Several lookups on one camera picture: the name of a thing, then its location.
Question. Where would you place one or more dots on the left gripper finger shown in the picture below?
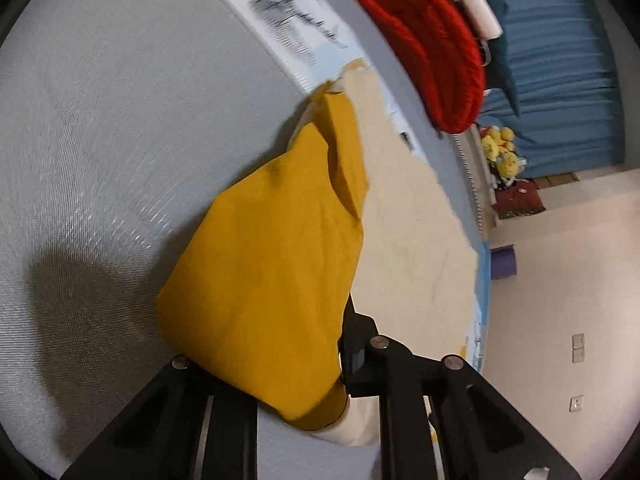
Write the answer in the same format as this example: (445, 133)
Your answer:
(360, 362)

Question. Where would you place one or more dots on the beige and mustard coat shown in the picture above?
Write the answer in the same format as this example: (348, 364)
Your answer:
(347, 216)

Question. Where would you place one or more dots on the yellow plush toys pile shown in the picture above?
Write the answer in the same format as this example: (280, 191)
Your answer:
(504, 162)

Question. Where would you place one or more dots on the red folded blanket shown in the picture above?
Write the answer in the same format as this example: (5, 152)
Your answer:
(440, 55)

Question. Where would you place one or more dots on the blue curtain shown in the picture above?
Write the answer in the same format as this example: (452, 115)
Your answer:
(571, 115)

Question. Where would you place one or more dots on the grey printed bed sheet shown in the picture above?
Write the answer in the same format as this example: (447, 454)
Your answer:
(121, 122)

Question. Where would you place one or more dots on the white wall switch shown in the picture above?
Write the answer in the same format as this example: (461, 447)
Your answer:
(578, 348)

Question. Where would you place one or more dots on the white wall socket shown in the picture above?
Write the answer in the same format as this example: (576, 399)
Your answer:
(576, 403)

